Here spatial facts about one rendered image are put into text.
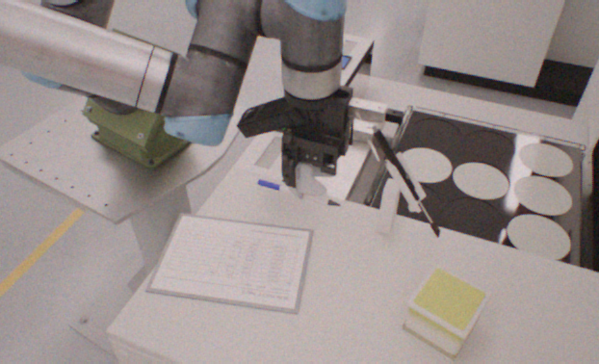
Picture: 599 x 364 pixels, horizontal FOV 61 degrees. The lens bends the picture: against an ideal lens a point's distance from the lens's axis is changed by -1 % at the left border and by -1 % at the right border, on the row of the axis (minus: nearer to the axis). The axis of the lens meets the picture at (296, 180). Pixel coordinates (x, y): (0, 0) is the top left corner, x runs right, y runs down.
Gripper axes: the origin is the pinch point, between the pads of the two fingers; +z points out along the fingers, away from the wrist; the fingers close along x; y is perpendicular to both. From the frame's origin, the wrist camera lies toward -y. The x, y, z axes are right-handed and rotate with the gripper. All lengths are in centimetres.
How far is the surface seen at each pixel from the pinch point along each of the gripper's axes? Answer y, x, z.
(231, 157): -76, 98, 105
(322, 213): 4.5, -1.2, 2.7
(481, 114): 24, 57, 20
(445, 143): 18.6, 32.4, 10.9
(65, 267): -104, 17, 101
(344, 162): 1.1, 20.8, 12.4
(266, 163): -9.1, 7.0, 4.1
